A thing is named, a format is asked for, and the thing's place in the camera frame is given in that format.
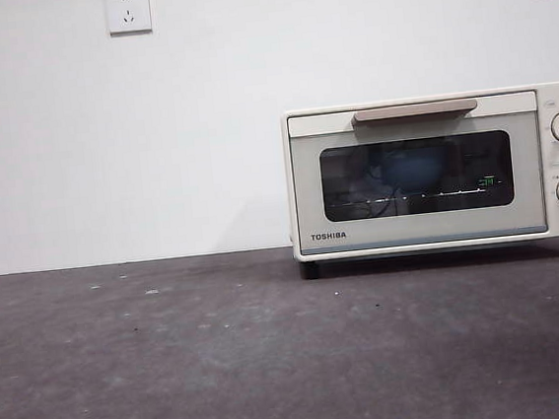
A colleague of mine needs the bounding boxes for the glass oven door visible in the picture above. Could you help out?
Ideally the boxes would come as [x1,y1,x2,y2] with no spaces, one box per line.
[284,89,551,257]

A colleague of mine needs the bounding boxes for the blue ceramic bowl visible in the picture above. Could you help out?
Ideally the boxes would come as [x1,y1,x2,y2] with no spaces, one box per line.
[377,146,446,194]

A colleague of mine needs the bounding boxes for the beige oven door handle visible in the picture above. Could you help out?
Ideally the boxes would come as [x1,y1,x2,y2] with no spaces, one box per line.
[350,99,480,127]

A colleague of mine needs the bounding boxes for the cream Toshiba toaster oven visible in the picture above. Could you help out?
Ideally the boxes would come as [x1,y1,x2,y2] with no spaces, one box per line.
[278,83,559,282]

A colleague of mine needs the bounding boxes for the white wall socket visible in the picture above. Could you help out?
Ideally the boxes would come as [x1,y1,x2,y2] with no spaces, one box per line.
[105,0,154,37]

